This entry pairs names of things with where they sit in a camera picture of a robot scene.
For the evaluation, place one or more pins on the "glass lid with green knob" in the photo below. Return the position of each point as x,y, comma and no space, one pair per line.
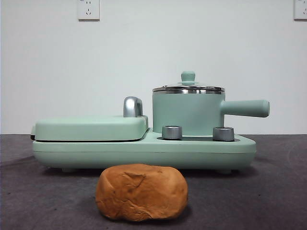
188,76

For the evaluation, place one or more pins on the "brown potato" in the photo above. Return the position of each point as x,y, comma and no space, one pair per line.
141,191

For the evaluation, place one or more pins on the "silver control knob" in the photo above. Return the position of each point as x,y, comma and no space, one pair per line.
223,133
172,132

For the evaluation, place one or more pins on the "mint green breakfast machine base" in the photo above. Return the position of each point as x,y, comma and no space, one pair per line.
144,153

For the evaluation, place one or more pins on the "mint green griddle cover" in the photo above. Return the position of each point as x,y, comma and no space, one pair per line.
88,128

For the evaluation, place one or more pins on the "white wall socket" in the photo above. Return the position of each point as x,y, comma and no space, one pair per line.
88,10
301,9

